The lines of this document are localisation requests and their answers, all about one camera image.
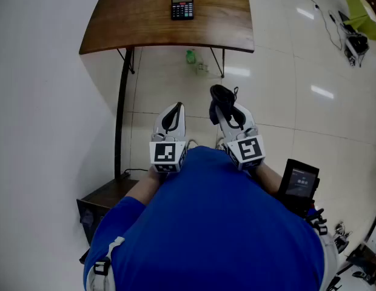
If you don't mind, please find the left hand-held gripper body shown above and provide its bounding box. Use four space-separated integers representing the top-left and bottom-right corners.
149 132 189 174

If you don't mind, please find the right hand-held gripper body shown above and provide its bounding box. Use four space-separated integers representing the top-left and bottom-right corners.
223 125 266 172

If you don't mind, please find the dark cloth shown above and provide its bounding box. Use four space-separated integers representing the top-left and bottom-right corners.
209 84 239 125

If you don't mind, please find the black calculator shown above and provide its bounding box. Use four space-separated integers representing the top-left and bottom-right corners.
170 0 195 21

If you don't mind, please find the person's right forearm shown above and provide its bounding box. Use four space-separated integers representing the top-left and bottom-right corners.
251 162 283 198

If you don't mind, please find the person's left forearm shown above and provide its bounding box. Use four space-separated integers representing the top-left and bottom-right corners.
124 167 167 207

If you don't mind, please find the black metal table leg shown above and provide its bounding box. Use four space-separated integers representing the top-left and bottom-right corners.
116 47 136 75
209 47 226 78

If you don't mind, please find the black screen device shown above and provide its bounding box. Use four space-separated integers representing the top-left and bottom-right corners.
277 158 321 218

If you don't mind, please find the clear glass jar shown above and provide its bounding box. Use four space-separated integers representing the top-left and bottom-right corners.
195 58 210 75

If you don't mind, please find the person's blue shirt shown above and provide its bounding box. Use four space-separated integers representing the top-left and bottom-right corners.
83 145 325 291

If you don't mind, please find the dark wooden cabinet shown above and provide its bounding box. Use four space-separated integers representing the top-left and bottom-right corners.
76 179 140 248

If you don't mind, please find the black equipment box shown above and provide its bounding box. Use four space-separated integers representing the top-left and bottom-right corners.
344 33 370 68

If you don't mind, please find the green fabric sheet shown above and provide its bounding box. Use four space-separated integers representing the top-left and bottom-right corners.
341 0 376 42

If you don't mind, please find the black stand equipment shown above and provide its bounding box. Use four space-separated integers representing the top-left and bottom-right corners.
333 221 376 286

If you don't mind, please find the black floor cable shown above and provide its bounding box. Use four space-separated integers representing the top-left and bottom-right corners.
275 0 343 51

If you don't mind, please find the grey harness strap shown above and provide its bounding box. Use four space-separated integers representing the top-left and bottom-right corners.
86 236 126 291
306 207 340 291

